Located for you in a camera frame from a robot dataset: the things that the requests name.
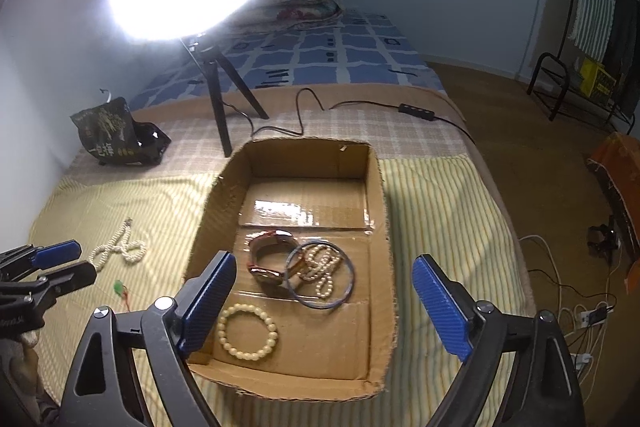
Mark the green jade gourd pendant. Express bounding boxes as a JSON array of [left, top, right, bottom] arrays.
[[113, 280, 131, 312]]

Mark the cream bead bracelet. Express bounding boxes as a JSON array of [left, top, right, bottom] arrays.
[[216, 302, 279, 362]]

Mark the braided pearl necklace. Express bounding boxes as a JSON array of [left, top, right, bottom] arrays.
[[88, 217, 148, 275]]

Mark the white power strip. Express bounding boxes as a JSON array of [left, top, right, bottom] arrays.
[[578, 305, 614, 329]]

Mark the striped yellow cloth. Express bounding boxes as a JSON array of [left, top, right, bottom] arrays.
[[28, 155, 532, 426]]

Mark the black snack bag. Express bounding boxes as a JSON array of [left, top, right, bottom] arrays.
[[70, 98, 171, 167]]

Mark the cardboard box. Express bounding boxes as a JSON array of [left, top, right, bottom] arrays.
[[186, 138, 397, 401]]

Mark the orange stool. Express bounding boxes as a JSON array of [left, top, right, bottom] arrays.
[[586, 132, 640, 262]]

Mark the black metal rack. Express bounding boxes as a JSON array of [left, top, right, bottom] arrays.
[[526, 52, 637, 134]]

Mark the black tripod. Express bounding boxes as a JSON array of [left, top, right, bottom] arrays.
[[180, 36, 269, 157]]

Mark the yellow box on rack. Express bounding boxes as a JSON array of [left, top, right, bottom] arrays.
[[579, 57, 617, 104]]

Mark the blue patterned bed sheet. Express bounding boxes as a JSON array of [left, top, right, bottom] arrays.
[[127, 8, 449, 113]]

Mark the brown strap wristwatch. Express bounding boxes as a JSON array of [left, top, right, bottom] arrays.
[[246, 230, 305, 285]]

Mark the small pearl bracelet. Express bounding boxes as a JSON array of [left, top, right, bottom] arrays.
[[297, 243, 344, 301]]

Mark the black cable with switch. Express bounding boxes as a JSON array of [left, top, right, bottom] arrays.
[[219, 85, 478, 145]]

